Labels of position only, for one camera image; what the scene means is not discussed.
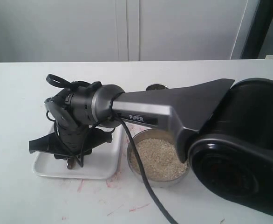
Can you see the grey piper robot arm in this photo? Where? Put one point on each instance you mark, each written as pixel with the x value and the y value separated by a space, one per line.
pixel 222 128

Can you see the steel bowl of rice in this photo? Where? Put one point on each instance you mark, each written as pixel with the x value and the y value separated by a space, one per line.
pixel 158 156

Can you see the brown wooden spoon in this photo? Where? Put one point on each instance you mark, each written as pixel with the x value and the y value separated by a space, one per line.
pixel 71 162

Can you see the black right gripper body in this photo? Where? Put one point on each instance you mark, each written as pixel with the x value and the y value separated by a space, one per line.
pixel 64 143

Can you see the white rectangular tray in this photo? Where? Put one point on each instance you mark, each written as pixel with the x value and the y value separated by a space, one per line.
pixel 101 164

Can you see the small steel cup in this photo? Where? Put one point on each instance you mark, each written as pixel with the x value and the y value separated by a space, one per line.
pixel 156 87

